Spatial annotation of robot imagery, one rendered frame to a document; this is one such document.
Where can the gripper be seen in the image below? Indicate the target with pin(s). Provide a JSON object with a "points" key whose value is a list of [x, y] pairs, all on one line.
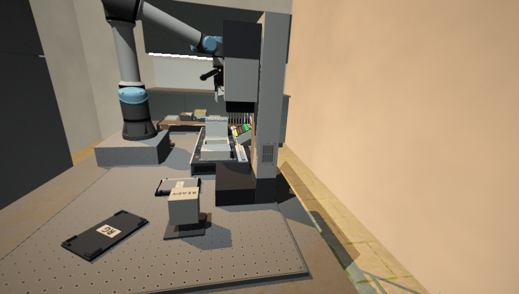
{"points": [[218, 81]]}

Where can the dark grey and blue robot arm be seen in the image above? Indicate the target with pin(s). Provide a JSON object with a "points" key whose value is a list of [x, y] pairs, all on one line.
{"points": [[132, 93]]}

